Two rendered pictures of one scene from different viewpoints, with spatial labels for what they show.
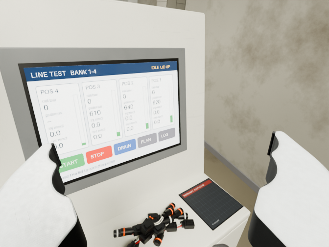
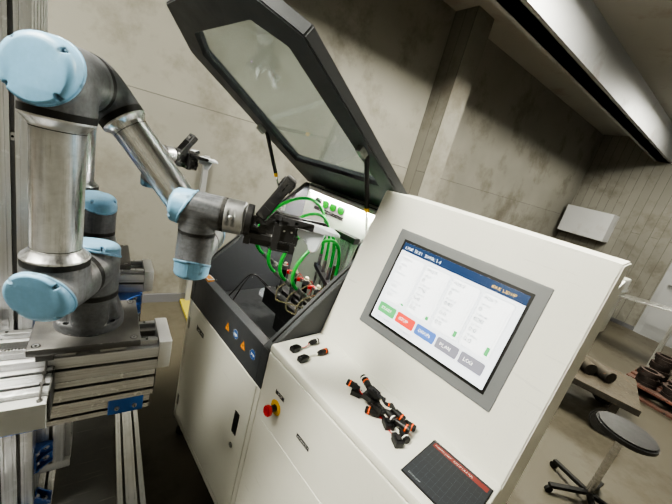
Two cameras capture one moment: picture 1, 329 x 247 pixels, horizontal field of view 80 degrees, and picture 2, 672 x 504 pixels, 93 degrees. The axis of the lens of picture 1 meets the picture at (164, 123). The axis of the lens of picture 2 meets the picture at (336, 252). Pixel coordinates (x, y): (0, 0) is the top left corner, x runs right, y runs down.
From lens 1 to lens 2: 0.73 m
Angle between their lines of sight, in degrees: 76
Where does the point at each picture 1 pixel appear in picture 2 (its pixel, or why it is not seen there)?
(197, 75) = (562, 333)
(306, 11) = not seen: outside the picture
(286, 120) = not seen: outside the picture
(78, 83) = (425, 264)
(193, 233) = (389, 447)
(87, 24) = (456, 231)
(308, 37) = not seen: outside the picture
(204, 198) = (446, 472)
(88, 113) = (417, 287)
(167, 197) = (423, 428)
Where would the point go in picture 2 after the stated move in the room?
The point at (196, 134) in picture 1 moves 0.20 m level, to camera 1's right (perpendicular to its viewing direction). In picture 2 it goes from (518, 410) to (585, 493)
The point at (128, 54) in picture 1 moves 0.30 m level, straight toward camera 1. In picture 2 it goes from (474, 263) to (380, 246)
